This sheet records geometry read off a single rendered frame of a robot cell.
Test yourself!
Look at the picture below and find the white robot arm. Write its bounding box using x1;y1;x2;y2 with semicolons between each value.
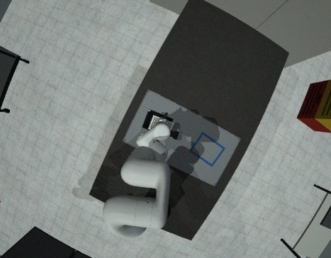
103;119;183;238

